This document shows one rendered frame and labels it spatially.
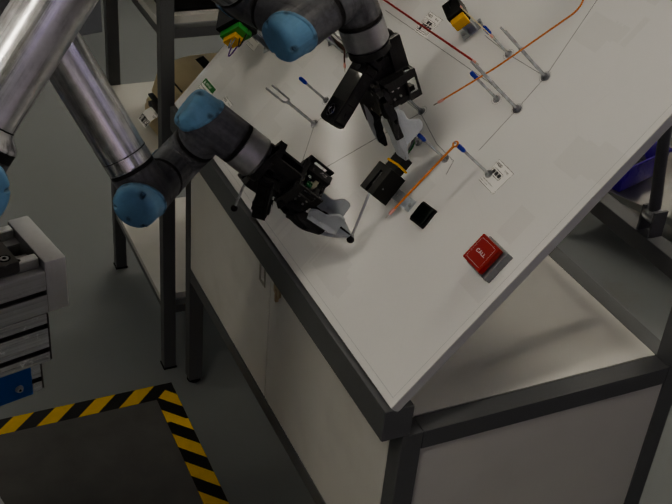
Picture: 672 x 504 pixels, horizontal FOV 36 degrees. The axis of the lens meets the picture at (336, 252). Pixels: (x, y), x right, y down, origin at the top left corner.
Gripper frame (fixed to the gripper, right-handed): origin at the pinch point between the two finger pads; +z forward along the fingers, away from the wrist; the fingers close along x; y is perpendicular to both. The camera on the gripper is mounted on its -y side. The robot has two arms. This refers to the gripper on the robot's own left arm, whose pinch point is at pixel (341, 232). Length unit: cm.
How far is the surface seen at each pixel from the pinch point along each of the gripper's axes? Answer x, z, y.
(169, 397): 24, 28, -124
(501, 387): -11.5, 37.4, 5.8
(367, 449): -25.0, 26.7, -14.2
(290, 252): 5.9, 1.0, -19.7
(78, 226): 93, -7, -182
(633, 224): 25, 46, 24
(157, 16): 69, -39, -53
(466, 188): 8.5, 10.3, 18.9
